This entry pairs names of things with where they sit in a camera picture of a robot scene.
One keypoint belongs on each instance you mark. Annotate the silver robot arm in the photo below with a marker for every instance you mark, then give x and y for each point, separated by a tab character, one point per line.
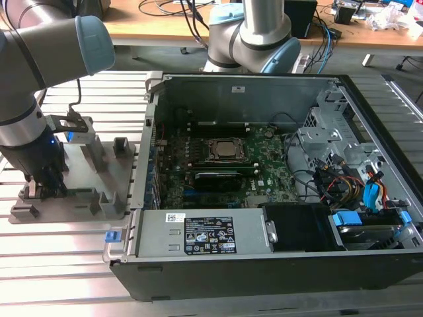
33	49

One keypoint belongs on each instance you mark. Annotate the black RAM slot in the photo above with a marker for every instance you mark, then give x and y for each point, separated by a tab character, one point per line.
218	132
218	125

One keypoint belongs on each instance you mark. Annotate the gray parts rack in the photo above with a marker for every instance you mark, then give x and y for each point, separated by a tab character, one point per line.
99	185

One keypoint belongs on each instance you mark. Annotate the blue case latch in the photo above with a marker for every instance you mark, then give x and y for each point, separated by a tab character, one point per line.
112	236

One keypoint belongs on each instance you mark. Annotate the gray power supply unit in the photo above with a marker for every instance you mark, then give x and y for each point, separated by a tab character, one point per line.
155	231

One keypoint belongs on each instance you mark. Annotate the large black case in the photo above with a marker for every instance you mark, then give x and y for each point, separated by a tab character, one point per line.
99	8

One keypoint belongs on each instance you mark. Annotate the black graphics card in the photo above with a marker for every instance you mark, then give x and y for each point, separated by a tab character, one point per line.
218	181

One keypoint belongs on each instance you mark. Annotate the silver CPU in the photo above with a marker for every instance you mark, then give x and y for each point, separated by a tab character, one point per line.
226	148

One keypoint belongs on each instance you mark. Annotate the black open PC case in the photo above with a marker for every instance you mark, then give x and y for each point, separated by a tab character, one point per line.
231	277

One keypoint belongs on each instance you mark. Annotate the round silver coin battery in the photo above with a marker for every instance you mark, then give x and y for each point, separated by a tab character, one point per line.
269	134

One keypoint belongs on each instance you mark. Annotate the green motherboard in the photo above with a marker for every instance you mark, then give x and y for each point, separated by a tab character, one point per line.
274	171

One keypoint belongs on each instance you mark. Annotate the silver metal drive cage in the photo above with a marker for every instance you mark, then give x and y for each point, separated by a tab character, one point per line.
317	135

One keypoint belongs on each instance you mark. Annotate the white power strip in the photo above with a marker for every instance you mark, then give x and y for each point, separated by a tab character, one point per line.
303	62

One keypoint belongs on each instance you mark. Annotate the black box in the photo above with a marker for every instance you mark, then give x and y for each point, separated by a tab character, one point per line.
300	16

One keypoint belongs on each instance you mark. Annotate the blue disk carrier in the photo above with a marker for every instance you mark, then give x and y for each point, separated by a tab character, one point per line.
347	219

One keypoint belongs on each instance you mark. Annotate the silver hard disk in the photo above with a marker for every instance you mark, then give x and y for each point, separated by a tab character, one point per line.
363	232

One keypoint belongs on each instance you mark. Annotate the small black device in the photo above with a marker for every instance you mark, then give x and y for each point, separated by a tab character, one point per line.
345	13

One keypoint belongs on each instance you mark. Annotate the wooden desk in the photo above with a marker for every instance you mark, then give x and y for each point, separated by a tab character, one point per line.
363	36

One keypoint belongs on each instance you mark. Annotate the white crumpled plastic bag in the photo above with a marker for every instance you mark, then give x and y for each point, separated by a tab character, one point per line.
386	16

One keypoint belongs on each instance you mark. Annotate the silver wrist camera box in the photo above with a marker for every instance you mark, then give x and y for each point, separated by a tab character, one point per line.
82	133

